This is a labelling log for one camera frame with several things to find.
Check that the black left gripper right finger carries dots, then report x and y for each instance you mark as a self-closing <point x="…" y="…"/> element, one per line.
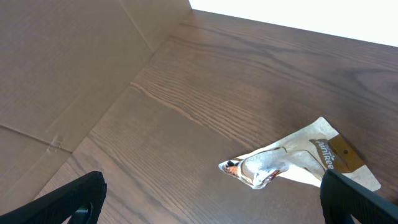
<point x="343" y="201"/>

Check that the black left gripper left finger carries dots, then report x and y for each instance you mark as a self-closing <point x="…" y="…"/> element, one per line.
<point x="79" y="201"/>

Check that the beige snack pouch upper left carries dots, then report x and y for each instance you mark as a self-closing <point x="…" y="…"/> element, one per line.
<point x="303" y="156"/>

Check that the brown cardboard panel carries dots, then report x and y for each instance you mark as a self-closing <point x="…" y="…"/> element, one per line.
<point x="63" y="64"/>

